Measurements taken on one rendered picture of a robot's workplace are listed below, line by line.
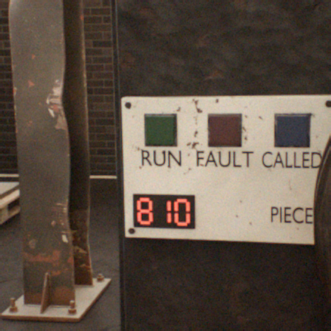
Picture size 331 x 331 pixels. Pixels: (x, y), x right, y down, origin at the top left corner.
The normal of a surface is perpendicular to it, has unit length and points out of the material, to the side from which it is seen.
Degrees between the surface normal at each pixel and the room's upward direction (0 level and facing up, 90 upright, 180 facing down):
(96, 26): 90
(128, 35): 90
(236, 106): 90
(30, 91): 90
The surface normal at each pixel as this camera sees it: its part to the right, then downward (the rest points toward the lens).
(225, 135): -0.20, 0.16
